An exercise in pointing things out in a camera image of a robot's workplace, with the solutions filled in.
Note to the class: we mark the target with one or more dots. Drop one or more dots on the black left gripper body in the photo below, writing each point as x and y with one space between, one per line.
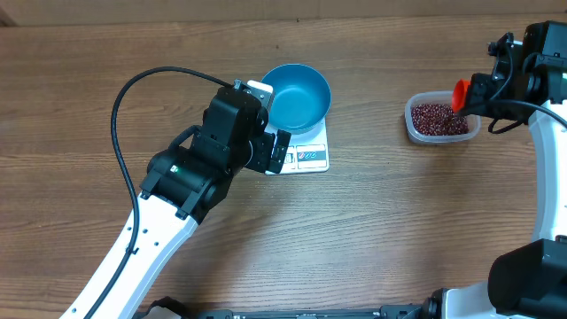
261 147

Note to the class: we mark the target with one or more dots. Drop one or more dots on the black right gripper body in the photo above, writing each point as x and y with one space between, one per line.
483 91

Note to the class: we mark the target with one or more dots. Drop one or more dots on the red measuring scoop blue handle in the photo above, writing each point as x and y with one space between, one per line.
459 95

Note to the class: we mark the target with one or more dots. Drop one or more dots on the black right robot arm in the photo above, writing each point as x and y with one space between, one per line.
527 87

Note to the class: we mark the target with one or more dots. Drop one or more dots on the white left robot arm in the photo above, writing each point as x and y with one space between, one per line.
183 183

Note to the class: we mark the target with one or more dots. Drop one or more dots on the teal blue bowl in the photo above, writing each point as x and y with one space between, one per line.
302 97

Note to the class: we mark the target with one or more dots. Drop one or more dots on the red beans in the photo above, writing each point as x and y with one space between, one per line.
438 120

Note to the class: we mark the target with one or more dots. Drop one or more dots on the clear plastic container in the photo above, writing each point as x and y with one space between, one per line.
437 97

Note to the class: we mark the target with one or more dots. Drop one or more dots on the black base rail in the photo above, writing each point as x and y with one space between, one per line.
170 308

